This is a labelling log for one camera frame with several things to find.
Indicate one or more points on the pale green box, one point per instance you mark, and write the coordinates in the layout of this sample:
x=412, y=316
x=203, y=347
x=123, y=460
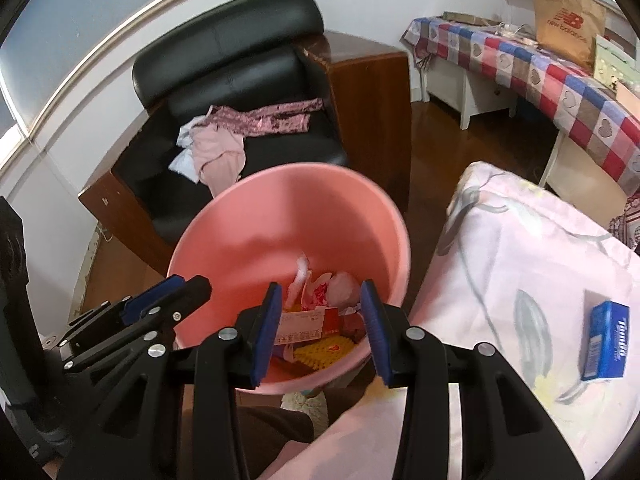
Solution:
x=612, y=60

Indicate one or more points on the brown paper bag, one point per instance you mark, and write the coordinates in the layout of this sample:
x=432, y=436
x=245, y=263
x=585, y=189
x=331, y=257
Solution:
x=565, y=25

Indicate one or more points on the blue cardboard box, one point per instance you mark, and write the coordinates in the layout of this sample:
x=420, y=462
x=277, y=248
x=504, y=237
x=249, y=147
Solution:
x=605, y=340

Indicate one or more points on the pink printed paper wrapper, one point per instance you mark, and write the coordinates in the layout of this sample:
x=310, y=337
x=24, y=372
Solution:
x=317, y=292

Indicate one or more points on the white garment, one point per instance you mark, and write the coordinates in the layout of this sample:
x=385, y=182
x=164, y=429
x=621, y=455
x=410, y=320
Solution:
x=182, y=162

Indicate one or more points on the clear plastic wrap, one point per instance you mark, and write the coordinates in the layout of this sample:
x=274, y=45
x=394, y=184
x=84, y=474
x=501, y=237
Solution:
x=345, y=287

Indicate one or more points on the wooden cabinet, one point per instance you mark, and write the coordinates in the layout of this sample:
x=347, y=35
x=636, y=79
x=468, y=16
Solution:
x=370, y=110

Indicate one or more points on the red and white carton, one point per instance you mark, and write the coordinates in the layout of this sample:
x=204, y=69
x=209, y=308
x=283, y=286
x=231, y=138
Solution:
x=305, y=327

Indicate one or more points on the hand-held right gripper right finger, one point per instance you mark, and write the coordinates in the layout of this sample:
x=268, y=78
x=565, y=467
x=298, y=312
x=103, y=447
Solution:
x=372, y=330

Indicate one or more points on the pink plastic bucket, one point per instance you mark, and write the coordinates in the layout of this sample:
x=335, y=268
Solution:
x=280, y=210

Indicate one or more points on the black leather armchair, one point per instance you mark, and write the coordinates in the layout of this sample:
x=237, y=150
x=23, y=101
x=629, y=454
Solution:
x=225, y=25

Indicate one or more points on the pink sweater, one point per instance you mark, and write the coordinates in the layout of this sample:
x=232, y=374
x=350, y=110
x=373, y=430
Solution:
x=220, y=155

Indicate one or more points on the white fuzzy slipper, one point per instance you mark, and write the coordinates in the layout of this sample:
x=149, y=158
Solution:
x=305, y=405

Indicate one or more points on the flat olive box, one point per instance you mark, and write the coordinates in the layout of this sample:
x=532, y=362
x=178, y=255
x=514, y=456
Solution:
x=465, y=16

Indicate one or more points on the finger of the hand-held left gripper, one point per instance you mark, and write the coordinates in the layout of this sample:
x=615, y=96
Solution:
x=115, y=342
x=150, y=297

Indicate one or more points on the yellow packet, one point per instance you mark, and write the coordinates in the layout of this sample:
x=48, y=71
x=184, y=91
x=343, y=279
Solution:
x=325, y=352

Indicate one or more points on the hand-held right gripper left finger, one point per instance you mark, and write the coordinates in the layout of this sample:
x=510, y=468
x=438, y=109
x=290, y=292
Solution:
x=265, y=335

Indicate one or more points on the pale pink box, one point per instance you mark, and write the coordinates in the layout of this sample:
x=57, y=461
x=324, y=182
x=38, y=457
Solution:
x=630, y=102

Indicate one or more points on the person's dark trouser leg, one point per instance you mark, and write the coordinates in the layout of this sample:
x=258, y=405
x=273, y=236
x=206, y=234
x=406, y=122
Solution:
x=270, y=435

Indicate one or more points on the patterned pink garment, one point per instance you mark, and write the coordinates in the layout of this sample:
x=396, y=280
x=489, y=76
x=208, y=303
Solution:
x=270, y=120

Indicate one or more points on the floral bed sheet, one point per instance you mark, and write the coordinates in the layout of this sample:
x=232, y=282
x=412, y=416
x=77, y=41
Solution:
x=525, y=260

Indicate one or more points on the checked heart tablecloth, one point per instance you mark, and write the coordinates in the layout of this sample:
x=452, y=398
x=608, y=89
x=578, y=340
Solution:
x=550, y=95

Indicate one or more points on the white table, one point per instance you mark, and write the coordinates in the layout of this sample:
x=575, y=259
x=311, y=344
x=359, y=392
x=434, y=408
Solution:
x=450, y=85

